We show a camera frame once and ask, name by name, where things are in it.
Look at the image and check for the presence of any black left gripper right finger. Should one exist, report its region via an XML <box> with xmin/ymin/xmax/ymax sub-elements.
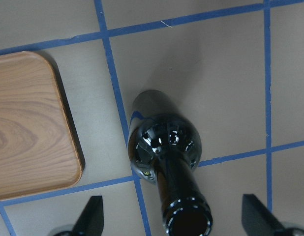
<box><xmin>242</xmin><ymin>194</ymin><xmax>300</xmax><ymax>236</ymax></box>

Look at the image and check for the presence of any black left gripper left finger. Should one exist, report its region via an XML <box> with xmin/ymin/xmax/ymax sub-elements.
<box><xmin>71</xmin><ymin>196</ymin><xmax>104</xmax><ymax>236</ymax></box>

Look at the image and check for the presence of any dark wine bottle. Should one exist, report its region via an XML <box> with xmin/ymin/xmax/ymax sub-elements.
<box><xmin>128</xmin><ymin>89</ymin><xmax>213</xmax><ymax>236</ymax></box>

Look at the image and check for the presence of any wooden tray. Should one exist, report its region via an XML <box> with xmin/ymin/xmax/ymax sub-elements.
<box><xmin>0</xmin><ymin>51</ymin><xmax>85</xmax><ymax>201</ymax></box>

